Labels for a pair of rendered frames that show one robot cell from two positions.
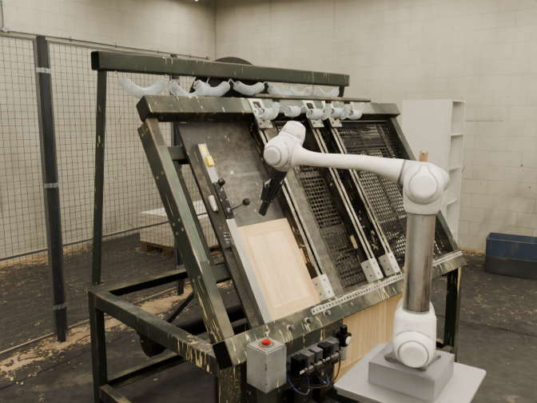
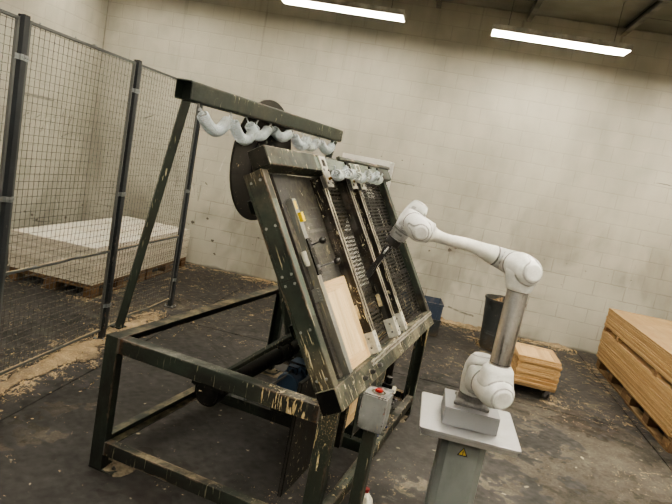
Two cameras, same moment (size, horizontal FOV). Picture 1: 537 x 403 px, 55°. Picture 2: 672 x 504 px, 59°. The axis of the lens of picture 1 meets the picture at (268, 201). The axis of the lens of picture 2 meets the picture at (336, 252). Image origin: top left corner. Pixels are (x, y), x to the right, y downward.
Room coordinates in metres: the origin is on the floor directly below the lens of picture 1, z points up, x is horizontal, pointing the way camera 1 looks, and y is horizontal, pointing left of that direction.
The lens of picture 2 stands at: (-0.26, 1.49, 1.95)
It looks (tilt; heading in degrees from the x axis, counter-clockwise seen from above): 9 degrees down; 333
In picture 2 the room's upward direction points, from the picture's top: 11 degrees clockwise
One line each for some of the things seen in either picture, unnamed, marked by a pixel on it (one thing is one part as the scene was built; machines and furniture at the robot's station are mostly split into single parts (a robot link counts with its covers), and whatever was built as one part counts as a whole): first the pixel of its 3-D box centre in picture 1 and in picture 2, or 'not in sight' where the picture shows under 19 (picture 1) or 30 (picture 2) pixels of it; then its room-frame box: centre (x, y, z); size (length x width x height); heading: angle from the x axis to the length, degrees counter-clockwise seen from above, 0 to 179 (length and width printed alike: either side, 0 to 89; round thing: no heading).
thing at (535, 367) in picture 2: not in sight; (527, 368); (4.14, -3.18, 0.20); 0.61 x 0.53 x 0.40; 145
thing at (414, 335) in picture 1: (418, 266); (509, 332); (1.83, -0.56, 1.30); 0.22 x 0.16 x 0.77; 163
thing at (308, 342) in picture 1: (321, 358); (381, 405); (2.33, -0.26, 0.69); 0.50 x 0.14 x 0.24; 134
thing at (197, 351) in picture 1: (289, 329); (290, 379); (3.31, -0.14, 0.41); 2.20 x 1.38 x 0.83; 134
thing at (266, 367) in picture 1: (266, 365); (375, 410); (1.97, 0.01, 0.84); 0.12 x 0.12 x 0.18; 44
